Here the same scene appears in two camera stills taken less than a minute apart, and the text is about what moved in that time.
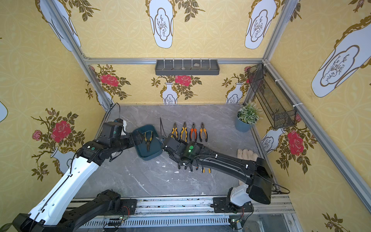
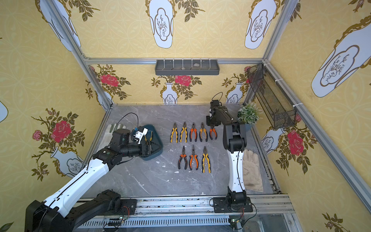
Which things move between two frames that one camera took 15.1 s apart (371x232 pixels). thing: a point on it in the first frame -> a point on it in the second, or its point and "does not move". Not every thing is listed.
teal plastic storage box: (150, 147) does not move
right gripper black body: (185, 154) -> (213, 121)
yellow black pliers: (184, 128) does not move
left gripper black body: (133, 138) -> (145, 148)
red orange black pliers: (195, 131) does not move
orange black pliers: (201, 130) does not move
